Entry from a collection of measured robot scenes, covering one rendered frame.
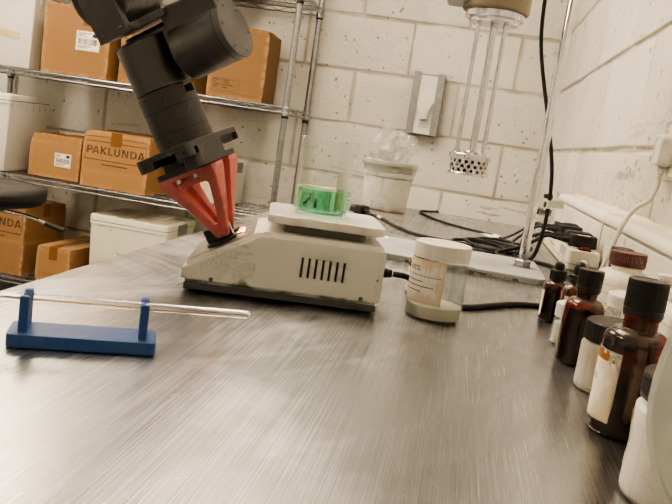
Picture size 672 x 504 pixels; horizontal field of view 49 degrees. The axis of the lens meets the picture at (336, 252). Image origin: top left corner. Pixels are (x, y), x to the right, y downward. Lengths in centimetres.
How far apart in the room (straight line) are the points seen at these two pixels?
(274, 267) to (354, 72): 259
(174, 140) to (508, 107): 259
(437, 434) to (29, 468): 24
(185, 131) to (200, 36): 9
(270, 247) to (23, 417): 36
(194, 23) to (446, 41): 259
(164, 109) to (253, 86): 227
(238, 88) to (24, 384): 258
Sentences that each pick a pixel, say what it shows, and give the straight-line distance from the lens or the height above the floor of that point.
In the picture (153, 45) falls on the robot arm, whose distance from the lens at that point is 74.
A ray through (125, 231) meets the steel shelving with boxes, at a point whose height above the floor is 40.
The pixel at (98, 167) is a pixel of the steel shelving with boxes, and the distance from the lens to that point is 318.
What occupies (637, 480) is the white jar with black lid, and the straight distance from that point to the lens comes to 45.
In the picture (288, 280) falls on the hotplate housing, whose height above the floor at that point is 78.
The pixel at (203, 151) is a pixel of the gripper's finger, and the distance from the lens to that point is 72.
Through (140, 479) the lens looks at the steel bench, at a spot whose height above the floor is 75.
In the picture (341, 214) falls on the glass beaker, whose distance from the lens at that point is 77.
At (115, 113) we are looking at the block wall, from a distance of 360.
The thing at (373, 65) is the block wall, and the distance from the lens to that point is 327.
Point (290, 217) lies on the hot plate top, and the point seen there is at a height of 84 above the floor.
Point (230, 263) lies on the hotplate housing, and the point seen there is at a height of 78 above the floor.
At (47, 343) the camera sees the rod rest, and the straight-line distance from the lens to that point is 55.
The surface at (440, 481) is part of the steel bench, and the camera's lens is 42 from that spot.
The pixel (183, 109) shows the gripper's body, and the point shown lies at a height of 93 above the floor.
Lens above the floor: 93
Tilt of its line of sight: 9 degrees down
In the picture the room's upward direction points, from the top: 9 degrees clockwise
